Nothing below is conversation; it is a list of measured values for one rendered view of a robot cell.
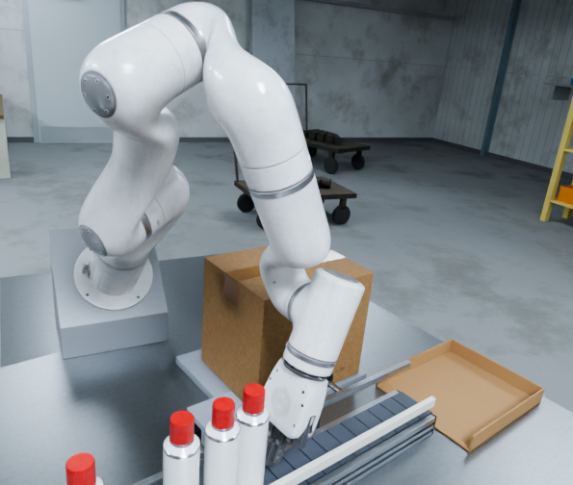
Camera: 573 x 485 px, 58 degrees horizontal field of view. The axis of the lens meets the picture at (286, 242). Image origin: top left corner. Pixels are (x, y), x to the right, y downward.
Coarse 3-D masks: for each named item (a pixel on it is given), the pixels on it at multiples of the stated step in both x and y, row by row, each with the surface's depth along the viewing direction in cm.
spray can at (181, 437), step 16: (176, 416) 71; (192, 416) 71; (176, 432) 70; (192, 432) 71; (176, 448) 70; (192, 448) 71; (176, 464) 70; (192, 464) 71; (176, 480) 71; (192, 480) 72
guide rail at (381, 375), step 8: (408, 360) 112; (392, 368) 108; (400, 368) 109; (376, 376) 105; (384, 376) 106; (352, 384) 102; (360, 384) 102; (368, 384) 103; (336, 392) 99; (344, 392) 99; (352, 392) 101; (328, 400) 97; (336, 400) 98; (200, 456) 81; (200, 464) 81; (160, 472) 77; (144, 480) 75; (152, 480) 76; (160, 480) 76
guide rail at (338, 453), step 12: (432, 396) 108; (408, 408) 104; (420, 408) 104; (396, 420) 100; (408, 420) 103; (372, 432) 96; (384, 432) 98; (348, 444) 93; (360, 444) 94; (324, 456) 89; (336, 456) 90; (300, 468) 86; (312, 468) 87; (324, 468) 89; (276, 480) 84; (288, 480) 84; (300, 480) 86
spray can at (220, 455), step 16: (224, 400) 75; (224, 416) 73; (208, 432) 74; (224, 432) 74; (208, 448) 75; (224, 448) 74; (208, 464) 76; (224, 464) 75; (208, 480) 77; (224, 480) 76
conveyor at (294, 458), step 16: (384, 400) 111; (400, 400) 112; (368, 416) 106; (384, 416) 106; (336, 432) 100; (352, 432) 101; (304, 448) 96; (320, 448) 96; (368, 448) 97; (288, 464) 92; (304, 464) 92; (336, 464) 93; (272, 480) 88; (304, 480) 89
